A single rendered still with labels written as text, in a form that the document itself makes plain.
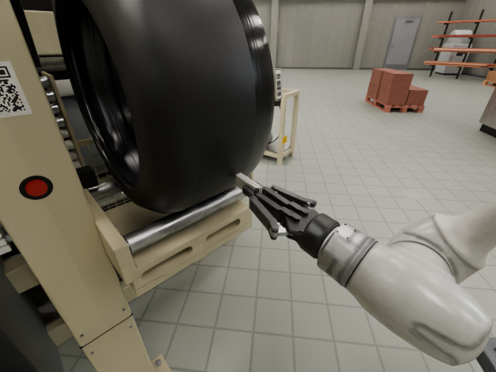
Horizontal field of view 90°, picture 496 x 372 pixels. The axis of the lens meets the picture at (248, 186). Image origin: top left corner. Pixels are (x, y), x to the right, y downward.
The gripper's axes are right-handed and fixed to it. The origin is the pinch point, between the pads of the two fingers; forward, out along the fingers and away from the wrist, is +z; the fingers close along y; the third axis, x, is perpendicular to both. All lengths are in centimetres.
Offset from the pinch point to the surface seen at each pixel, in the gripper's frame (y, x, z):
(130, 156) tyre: 9.0, 9.9, 43.4
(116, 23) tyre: 16.9, -27.8, 11.4
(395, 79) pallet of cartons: -531, 59, 140
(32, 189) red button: 33.5, -2.7, 19.1
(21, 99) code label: 29.7, -16.8, 21.3
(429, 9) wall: -1479, -87, 406
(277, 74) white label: -9.6, -20.7, 4.1
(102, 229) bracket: 26.2, 8.2, 14.7
